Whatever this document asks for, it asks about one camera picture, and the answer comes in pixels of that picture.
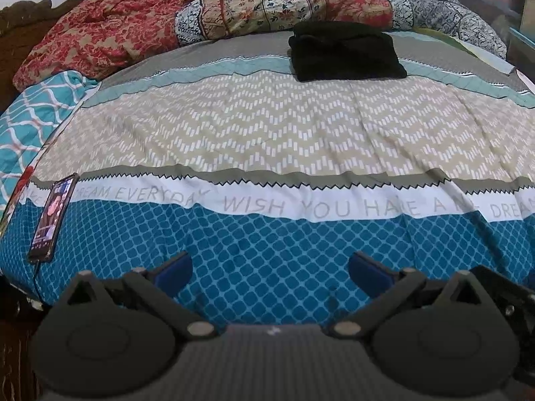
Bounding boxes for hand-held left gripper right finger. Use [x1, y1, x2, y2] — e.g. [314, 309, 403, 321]
[329, 251, 482, 339]

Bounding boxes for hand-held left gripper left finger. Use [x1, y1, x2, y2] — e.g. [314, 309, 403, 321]
[67, 251, 219, 340]

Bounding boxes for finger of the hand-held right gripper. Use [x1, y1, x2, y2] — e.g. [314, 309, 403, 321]
[471, 265, 535, 385]

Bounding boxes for black pants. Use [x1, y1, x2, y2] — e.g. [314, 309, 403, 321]
[288, 20, 408, 83]

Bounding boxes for black smartphone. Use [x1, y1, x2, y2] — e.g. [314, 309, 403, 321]
[27, 172, 80, 265]

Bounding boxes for printed patterned bed sheet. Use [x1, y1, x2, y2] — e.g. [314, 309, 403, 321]
[0, 28, 535, 331]

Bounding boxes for teal lattice pillow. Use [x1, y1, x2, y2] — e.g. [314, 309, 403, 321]
[0, 70, 102, 215]

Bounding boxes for red and blue floral quilt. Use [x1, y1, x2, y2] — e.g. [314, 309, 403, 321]
[12, 0, 509, 93]

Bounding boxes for teal box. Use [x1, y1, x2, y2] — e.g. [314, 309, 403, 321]
[507, 26, 535, 85]

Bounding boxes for black phone cable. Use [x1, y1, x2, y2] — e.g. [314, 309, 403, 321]
[6, 260, 42, 306]

